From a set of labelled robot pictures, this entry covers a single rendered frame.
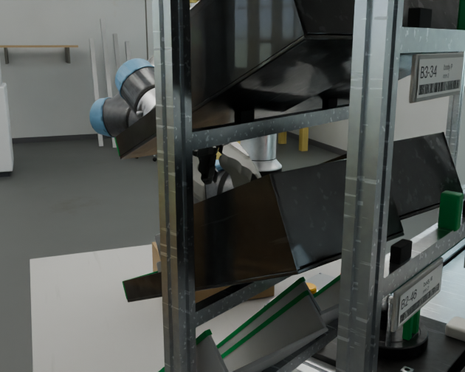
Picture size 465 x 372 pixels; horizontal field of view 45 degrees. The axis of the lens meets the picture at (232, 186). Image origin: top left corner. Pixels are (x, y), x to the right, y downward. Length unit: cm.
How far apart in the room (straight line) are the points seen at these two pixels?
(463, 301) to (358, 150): 102
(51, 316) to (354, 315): 106
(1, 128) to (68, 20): 282
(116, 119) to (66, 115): 792
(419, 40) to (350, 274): 15
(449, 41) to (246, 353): 43
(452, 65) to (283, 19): 13
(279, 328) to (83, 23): 846
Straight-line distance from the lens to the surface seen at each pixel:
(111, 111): 109
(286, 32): 38
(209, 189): 135
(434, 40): 40
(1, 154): 669
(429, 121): 618
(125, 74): 97
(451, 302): 132
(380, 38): 33
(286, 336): 62
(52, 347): 124
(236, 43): 41
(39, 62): 892
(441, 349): 102
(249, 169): 78
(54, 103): 897
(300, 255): 40
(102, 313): 135
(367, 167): 34
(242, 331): 72
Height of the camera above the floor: 146
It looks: 14 degrees down
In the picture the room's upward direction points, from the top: straight up
